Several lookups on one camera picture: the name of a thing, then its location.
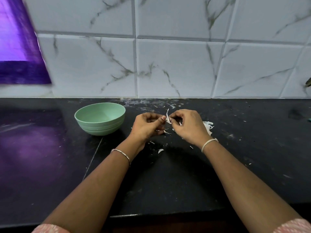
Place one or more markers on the mint green bowl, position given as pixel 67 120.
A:
pixel 99 118

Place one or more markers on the purple cloth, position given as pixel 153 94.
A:
pixel 19 41

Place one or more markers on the small fallen garlic piece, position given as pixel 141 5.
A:
pixel 160 151

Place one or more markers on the white garlic bulb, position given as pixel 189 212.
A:
pixel 168 116

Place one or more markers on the person's right forearm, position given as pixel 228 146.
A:
pixel 252 189

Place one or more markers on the person's right hand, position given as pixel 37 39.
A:
pixel 190 124

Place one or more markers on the pile of white garlic peels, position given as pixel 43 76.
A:
pixel 208 126

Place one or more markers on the person's left hand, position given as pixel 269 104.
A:
pixel 143 127

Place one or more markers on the person's left forearm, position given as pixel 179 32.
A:
pixel 87 194

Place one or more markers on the pink patterned sleeve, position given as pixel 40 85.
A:
pixel 292 226
pixel 50 228

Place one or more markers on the garlic clove cluster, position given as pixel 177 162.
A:
pixel 165 131

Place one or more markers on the pink patterned right sleeve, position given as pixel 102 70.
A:
pixel 292 226

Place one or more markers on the pink patterned left sleeve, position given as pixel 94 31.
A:
pixel 50 228

